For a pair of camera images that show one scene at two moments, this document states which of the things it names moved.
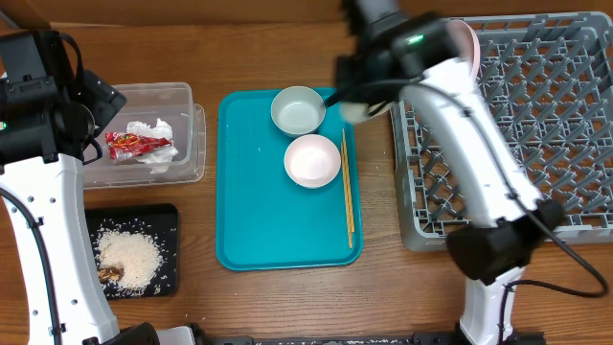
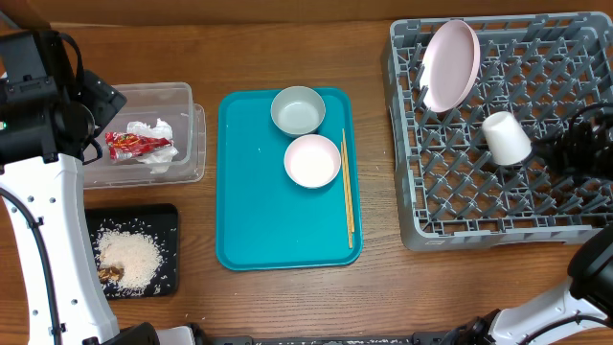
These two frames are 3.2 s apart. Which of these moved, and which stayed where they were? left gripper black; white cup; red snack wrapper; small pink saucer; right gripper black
Moved: white cup; right gripper black
Stayed: red snack wrapper; left gripper black; small pink saucer
